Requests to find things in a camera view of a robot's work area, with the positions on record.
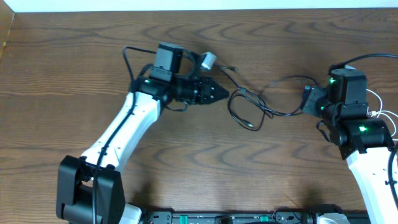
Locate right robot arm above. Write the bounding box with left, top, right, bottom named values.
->
left=302, top=68, right=397, bottom=223

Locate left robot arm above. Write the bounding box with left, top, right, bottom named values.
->
left=55, top=42, right=229, bottom=224

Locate thin black USB cable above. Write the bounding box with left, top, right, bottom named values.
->
left=214, top=63, right=274, bottom=119

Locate thick black USB cable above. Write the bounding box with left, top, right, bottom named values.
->
left=226, top=75, right=321, bottom=132

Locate white USB cable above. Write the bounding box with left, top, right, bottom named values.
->
left=366, top=88, right=398, bottom=138

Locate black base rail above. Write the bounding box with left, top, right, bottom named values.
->
left=139, top=209, right=318, bottom=224

